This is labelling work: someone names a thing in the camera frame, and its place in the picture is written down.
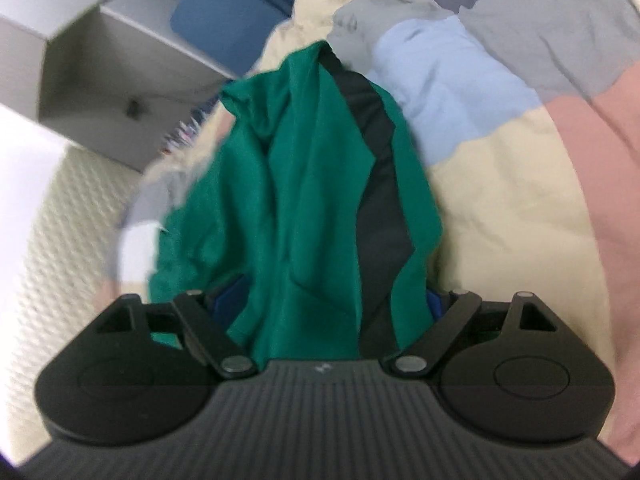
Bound green hoodie sweatshirt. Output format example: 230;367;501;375
149;41;442;364

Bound beige quilted headboard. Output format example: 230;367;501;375
1;146;144;464

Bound patchwork pastel bed quilt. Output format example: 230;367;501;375
108;0;639;463

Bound grey white wardrobe cabinet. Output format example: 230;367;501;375
1;0;232;170

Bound black wall charger plug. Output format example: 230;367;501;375
125;99;143;120

